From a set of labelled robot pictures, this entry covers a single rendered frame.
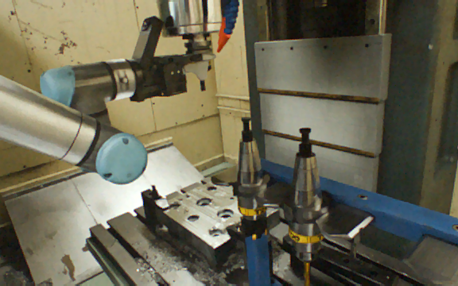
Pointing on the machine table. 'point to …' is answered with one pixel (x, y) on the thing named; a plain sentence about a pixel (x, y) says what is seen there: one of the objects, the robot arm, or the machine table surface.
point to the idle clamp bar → (346, 266)
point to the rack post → (259, 262)
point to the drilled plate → (198, 229)
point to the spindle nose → (190, 17)
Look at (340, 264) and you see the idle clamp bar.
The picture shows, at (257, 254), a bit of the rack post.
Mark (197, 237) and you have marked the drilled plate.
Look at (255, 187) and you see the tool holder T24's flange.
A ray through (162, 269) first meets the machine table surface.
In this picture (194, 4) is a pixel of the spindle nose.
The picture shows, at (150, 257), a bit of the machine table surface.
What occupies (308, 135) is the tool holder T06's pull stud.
